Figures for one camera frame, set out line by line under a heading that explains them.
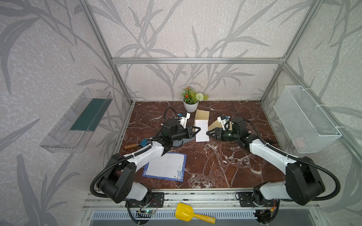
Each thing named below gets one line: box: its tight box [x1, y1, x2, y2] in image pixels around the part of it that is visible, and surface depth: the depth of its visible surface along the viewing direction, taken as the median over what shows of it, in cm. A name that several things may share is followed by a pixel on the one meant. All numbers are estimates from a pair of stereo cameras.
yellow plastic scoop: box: [175, 202, 217, 225], surface depth 71 cm
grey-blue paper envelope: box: [172, 135, 196, 147], surface depth 74 cm
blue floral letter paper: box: [141, 152, 188, 183], surface depth 86 cm
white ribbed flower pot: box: [182, 100, 200, 113], surface depth 111 cm
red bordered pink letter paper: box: [195, 119, 210, 143], surface depth 81 cm
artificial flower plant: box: [181, 87, 209, 105], surface depth 107 cm
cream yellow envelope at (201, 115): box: [194, 108, 210, 124], surface depth 114 cm
